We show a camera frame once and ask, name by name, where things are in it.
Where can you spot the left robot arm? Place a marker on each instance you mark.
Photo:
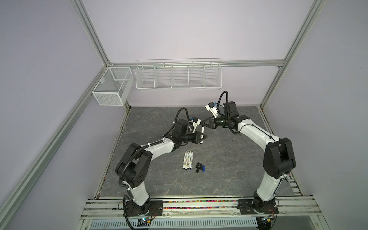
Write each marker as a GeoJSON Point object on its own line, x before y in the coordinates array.
{"type": "Point", "coordinates": [133, 167]}

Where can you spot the white vented cable duct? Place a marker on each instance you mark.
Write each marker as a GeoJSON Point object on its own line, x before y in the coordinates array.
{"type": "Point", "coordinates": [174, 223]}

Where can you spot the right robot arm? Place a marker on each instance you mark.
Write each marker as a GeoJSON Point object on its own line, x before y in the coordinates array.
{"type": "Point", "coordinates": [278, 160]}

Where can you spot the white wire wall basket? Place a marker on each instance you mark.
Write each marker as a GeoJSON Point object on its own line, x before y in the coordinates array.
{"type": "Point", "coordinates": [178, 74]}

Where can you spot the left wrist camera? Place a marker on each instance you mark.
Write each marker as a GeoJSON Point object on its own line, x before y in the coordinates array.
{"type": "Point", "coordinates": [195, 123]}

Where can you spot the white marker pen blue tip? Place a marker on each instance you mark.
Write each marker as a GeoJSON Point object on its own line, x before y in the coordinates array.
{"type": "Point", "coordinates": [191, 161]}

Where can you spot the white mesh box basket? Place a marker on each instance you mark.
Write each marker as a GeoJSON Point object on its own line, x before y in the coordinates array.
{"type": "Point", "coordinates": [114, 86]}

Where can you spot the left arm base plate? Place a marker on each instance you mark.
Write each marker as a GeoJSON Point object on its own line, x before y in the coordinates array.
{"type": "Point", "coordinates": [150, 208]}

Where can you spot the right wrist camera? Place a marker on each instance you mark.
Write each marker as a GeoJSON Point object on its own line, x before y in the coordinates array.
{"type": "Point", "coordinates": [212, 107]}

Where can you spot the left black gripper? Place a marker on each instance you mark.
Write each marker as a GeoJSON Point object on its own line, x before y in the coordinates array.
{"type": "Point", "coordinates": [196, 138]}

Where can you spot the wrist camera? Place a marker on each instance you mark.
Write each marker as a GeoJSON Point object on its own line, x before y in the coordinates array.
{"type": "Point", "coordinates": [195, 123]}
{"type": "Point", "coordinates": [212, 107]}

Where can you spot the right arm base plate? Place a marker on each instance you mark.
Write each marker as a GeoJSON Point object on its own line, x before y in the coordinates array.
{"type": "Point", "coordinates": [257, 206]}

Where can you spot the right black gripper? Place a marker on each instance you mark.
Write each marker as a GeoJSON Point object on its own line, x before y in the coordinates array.
{"type": "Point", "coordinates": [210, 122]}

